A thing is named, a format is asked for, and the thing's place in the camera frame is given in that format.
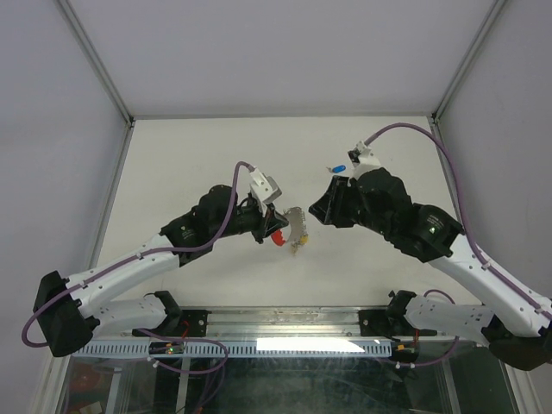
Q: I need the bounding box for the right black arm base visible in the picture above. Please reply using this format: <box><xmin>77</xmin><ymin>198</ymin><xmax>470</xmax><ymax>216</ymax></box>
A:
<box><xmin>357</xmin><ymin>290</ymin><xmax>418</xmax><ymax>341</ymax></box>

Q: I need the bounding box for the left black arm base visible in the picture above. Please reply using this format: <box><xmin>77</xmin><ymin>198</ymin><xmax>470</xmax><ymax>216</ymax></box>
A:
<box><xmin>132</xmin><ymin>291</ymin><xmax>209</xmax><ymax>338</ymax></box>

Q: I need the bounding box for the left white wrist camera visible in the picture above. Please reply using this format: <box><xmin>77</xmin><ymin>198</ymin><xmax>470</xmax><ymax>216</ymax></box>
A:
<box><xmin>249</xmin><ymin>167</ymin><xmax>282</xmax><ymax>216</ymax></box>

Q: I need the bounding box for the white slotted cable duct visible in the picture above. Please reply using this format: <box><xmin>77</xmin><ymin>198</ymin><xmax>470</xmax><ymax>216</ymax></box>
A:
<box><xmin>73</xmin><ymin>337</ymin><xmax>392</xmax><ymax>359</ymax></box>

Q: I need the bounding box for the red silver carabiner keyring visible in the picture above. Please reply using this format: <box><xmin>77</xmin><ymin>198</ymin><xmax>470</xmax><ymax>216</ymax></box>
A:
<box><xmin>271</xmin><ymin>207</ymin><xmax>308</xmax><ymax>255</ymax></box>

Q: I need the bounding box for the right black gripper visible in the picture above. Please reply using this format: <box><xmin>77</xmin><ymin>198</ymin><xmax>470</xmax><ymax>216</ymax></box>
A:
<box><xmin>309</xmin><ymin>175</ymin><xmax>393</xmax><ymax>239</ymax></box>

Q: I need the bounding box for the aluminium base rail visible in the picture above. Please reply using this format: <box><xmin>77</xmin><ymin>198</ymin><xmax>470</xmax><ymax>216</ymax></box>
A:
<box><xmin>53</xmin><ymin>304</ymin><xmax>512</xmax><ymax>342</ymax></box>

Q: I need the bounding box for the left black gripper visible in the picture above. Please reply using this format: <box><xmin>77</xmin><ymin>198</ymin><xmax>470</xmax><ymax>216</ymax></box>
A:
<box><xmin>211</xmin><ymin>199</ymin><xmax>289</xmax><ymax>245</ymax></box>

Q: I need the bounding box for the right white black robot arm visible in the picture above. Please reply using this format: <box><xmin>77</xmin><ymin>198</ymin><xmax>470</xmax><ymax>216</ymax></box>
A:
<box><xmin>309</xmin><ymin>168</ymin><xmax>551</xmax><ymax>371</ymax></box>

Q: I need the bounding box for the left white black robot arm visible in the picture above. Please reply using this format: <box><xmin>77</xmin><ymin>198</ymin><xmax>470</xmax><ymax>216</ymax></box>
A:
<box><xmin>33</xmin><ymin>181</ymin><xmax>289</xmax><ymax>357</ymax></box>

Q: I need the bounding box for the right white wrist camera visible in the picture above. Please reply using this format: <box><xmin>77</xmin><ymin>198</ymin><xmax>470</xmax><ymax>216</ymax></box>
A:
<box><xmin>348</xmin><ymin>141</ymin><xmax>381</xmax><ymax>179</ymax></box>

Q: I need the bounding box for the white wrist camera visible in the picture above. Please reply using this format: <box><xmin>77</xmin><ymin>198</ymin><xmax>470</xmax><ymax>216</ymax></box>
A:
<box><xmin>249</xmin><ymin>167</ymin><xmax>282</xmax><ymax>216</ymax></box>
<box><xmin>348</xmin><ymin>141</ymin><xmax>381</xmax><ymax>179</ymax></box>

